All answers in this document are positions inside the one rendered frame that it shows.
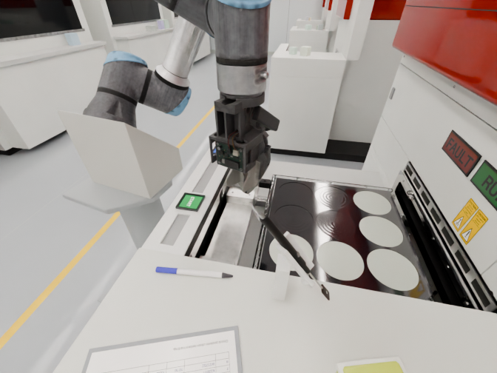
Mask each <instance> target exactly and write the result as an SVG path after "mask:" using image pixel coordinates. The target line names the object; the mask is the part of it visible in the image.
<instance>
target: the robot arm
mask: <svg viewBox="0 0 497 373"><path fill-rule="evenodd" d="M154 1H156V2H157V3H159V4H161V5H163V6H164V7H166V8H167V9H169V10H171V11H172V12H173V13H176V14H177V15H178V18H177V21H176V24H175V28H174V31H173V34H172V37H171V40H170V42H169V46H168V49H167V51H166V55H165V58H164V60H163V63H162V64H161V65H158V66H157V67H156V68H155V71H152V70H150V69H148V64H147V63H146V62H145V61H144V60H143V59H142V58H140V57H139V56H136V55H134V54H131V53H128V52H124V51H112V52H110V53H109V54H108V55H107V57H106V61H105V62H104V65H103V67H104V68H103V70H102V74H101V78H100V81H99V84H98V89H97V92H96V94H95V97H94V98H93V99H92V100H91V102H90V103H89V105H88V106H87V108H85V109H84V112H83V115H88V116H92V117H96V118H104V119H108V120H112V121H120V122H124V123H126V124H128V125H130V126H132V127H134V128H137V123H136V107H137V104H138V103H140V104H143V105H146V106H148V107H151V108H153V109H156V110H159V111H161V112H164V113H165V114H169V115H173V116H178V115H180V114H181V113H182V112H183V111H184V110H185V108H186V106H187V104H188V103H189V99H190V97H191V94H192V90H191V88H190V87H189V85H190V82H189V79H188V76H189V73H190V70H191V68H192V65H193V63H194V61H195V58H196V56H197V53H198V50H199V49H200V46H201V43H202V41H203V38H204V36H205V34H206V33H207V34H209V35H210V36H211V37H212V38H214V44H215V55H216V71H217V88H218V90H219V91H220V98H219V99H217V100H216V101H214V113H215V122H216V132H214V133H212V134H211V135H209V146H210V153H211V161H212V163H214V162H215V161H217V164H219V165H221V166H224V167H228V168H230V169H231V172H230V173H229V175H228V177H227V179H226V186H228V187H230V186H232V185H234V184H237V183H238V184H239V185H240V188H241V189H242V191H243V192H244V193H246V194H249V193H250V192H252V191H253V190H254V188H255V187H256V186H257V185H258V183H259V182H260V179H261V178H262V177H263V175H264V174H265V172H266V170H267V169H268V166H269V164H270V162H271V145H268V137H269V134H268V133H267V132H266V131H269V130H273V131H277V130H278V126H279V123H280V120H279V119H278V118H276V117H275V116H273V115H272V114H271V113H270V112H268V111H267V110H265V109H264V108H262V107H261V106H260V105H261V104H263V103H264V101H265V90H266V79H267V78H268V77H269V73H268V72H267V61H268V37H269V24H270V9H271V0H154ZM214 142H215V147H216V154H215V155H213V149H212V143H214Z"/></svg>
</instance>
